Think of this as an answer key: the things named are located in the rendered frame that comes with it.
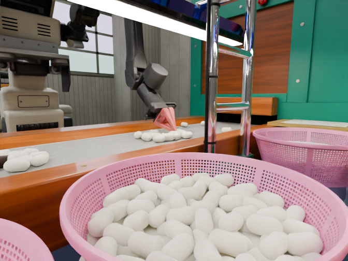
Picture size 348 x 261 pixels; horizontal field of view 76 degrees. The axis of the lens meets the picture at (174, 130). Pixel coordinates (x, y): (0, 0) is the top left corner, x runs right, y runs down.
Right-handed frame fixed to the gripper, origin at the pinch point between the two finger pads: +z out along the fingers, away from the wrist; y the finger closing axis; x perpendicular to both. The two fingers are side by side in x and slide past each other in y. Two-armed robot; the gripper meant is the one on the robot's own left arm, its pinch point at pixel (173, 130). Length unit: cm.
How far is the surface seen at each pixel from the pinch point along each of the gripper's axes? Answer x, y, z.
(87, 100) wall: 198, 105, -232
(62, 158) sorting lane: 0.2, -33.1, 2.9
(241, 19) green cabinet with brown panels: -29, 45, -32
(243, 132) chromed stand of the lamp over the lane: -15.2, 3.2, 15.1
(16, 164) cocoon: -3.6, -41.2, 4.9
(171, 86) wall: 131, 219, -191
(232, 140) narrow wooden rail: -12.8, 0.8, 15.0
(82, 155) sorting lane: 0.2, -29.1, 2.8
